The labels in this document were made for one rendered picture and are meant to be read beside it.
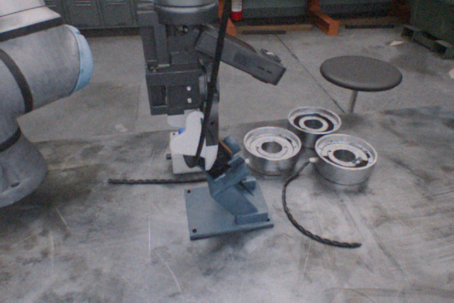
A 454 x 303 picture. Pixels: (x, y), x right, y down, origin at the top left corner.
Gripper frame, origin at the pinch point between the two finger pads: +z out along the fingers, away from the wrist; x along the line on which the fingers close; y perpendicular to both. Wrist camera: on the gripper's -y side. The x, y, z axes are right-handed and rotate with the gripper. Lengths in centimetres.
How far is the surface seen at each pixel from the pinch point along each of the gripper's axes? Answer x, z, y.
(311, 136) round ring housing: -12.4, 8.7, -21.4
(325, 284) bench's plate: 15.4, 11.9, -12.4
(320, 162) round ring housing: -4.8, 9.0, -20.0
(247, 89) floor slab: -195, 92, -56
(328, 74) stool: -83, 31, -61
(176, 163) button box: -9.9, 9.5, 4.8
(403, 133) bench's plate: -14.4, 11.9, -43.1
